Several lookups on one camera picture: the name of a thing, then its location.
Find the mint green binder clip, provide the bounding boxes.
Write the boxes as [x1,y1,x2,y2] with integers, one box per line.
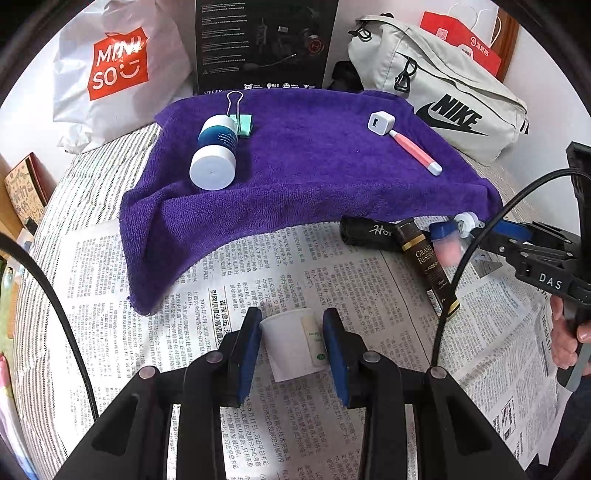
[225,91,256,138]

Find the pink jar blue lid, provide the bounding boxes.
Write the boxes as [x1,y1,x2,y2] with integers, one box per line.
[428,222,465,266]

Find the black lipstick tube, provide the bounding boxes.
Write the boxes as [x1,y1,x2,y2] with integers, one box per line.
[340,215,404,252]

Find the curved wooden frame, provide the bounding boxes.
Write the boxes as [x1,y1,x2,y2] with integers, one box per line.
[485,9,522,84]

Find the white charger cube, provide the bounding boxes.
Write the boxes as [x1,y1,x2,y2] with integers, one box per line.
[368,111,397,136]

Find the grey waist bag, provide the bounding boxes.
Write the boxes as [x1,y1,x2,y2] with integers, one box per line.
[330,15,529,167]

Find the purple towel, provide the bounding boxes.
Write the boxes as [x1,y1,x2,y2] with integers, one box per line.
[119,89,504,317]

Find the small white bottle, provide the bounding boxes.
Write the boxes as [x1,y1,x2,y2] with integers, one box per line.
[453,211,483,236]

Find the pink pen white cap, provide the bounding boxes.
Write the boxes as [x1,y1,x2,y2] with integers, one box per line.
[389,129,444,176]

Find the black cable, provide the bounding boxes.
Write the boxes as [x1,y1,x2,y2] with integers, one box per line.
[431,168,591,367]
[0,233,100,418]

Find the person's right hand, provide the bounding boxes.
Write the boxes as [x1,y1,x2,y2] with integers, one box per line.
[549,292,591,370]

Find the red paper bag white handles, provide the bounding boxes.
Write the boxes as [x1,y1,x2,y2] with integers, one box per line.
[419,2,504,77]

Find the patterned brown book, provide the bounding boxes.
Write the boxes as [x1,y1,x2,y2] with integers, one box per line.
[4,152,51,222]

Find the brown and gold box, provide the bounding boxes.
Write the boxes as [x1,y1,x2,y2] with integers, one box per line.
[398,217,461,317]

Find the newspaper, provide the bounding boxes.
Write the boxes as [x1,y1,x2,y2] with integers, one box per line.
[60,217,573,480]

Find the blue and white bottle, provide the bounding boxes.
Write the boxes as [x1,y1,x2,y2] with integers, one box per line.
[189,114,241,190]

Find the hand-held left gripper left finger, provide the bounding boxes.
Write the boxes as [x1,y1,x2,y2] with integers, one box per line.
[67,307,264,480]

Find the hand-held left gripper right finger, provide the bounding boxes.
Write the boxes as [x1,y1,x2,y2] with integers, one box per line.
[322,307,529,480]

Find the white plastic shopping bag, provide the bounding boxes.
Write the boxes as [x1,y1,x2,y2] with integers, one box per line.
[52,0,195,153]

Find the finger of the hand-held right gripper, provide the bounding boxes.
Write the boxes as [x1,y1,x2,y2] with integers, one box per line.
[475,237,528,269]
[478,218,578,245]

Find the black headset box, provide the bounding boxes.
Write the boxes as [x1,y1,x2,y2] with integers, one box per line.
[193,0,340,95]

